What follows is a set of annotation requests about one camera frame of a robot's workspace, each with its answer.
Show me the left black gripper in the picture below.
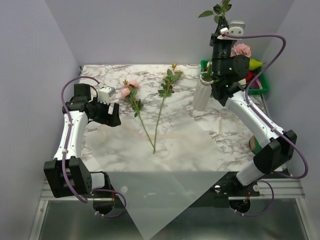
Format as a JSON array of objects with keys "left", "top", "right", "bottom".
[{"left": 89, "top": 97, "right": 122, "bottom": 127}]

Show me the green plastic tray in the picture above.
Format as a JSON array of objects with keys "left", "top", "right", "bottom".
[{"left": 200, "top": 59, "right": 270, "bottom": 95}]

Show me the green toy pear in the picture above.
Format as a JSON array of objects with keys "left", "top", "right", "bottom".
[{"left": 249, "top": 58, "right": 265, "bottom": 71}]

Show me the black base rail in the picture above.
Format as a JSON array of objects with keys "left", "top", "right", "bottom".
[{"left": 82, "top": 171, "right": 292, "bottom": 210}]

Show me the green tape roll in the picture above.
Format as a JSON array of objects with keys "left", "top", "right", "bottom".
[{"left": 248, "top": 135, "right": 262, "bottom": 155}]

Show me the white wrapping paper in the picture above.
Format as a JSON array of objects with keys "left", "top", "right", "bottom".
[{"left": 85, "top": 116, "right": 225, "bottom": 240}]

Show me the white ribbed vase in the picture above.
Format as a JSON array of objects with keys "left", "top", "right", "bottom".
[{"left": 192, "top": 72, "right": 214, "bottom": 111}]

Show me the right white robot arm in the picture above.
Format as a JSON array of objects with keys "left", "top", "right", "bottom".
[{"left": 209, "top": 16, "right": 297, "bottom": 196}]

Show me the pink rose stem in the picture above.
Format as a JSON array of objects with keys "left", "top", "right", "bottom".
[{"left": 231, "top": 43, "right": 252, "bottom": 58}]

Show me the pink bud flower stem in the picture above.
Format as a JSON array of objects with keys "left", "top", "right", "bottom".
[{"left": 198, "top": 0, "right": 233, "bottom": 80}]

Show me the red toy pepper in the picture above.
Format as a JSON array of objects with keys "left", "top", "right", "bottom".
[{"left": 245, "top": 71, "right": 255, "bottom": 83}]

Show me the purple toy eggplant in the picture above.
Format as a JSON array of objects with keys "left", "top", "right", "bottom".
[{"left": 250, "top": 77, "right": 263, "bottom": 90}]

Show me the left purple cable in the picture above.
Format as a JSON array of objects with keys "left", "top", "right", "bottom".
[{"left": 60, "top": 76, "right": 128, "bottom": 218}]

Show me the green leafy stem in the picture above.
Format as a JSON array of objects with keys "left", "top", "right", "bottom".
[{"left": 152, "top": 62, "right": 183, "bottom": 154}]

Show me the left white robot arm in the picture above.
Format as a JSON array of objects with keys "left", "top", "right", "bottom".
[{"left": 43, "top": 83, "right": 121, "bottom": 198}]

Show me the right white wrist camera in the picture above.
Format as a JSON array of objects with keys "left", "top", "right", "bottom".
[{"left": 217, "top": 20, "right": 246, "bottom": 40}]

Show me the pink flower bouquet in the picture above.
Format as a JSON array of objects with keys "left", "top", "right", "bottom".
[{"left": 121, "top": 79, "right": 155, "bottom": 148}]

